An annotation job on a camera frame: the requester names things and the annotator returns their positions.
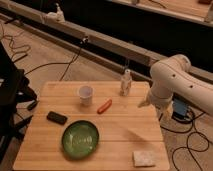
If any blue box on floor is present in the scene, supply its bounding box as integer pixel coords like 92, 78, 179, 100
173, 99, 188, 118

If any black chair frame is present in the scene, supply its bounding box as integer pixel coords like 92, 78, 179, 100
0, 42, 37, 163

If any black cable right floor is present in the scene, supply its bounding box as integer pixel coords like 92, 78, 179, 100
159, 108, 213, 171

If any clear plastic bottle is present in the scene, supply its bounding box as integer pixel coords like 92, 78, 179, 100
120, 69, 132, 96

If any orange carrot toy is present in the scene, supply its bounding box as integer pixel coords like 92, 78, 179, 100
97, 99, 112, 114

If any white plastic cup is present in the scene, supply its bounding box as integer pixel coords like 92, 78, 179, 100
78, 86, 93, 106

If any white object on rail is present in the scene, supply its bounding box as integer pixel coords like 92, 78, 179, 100
45, 4, 65, 22

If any green ceramic bowl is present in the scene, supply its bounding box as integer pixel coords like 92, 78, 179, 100
61, 120, 99, 160

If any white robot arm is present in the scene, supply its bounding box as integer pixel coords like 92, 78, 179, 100
139, 54, 213, 115

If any beige sponge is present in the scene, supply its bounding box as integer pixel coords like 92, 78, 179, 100
133, 151, 155, 167

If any black floor cable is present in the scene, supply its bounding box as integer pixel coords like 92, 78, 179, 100
23, 36, 90, 82

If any black rectangular block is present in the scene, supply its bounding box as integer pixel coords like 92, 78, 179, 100
47, 111, 67, 125

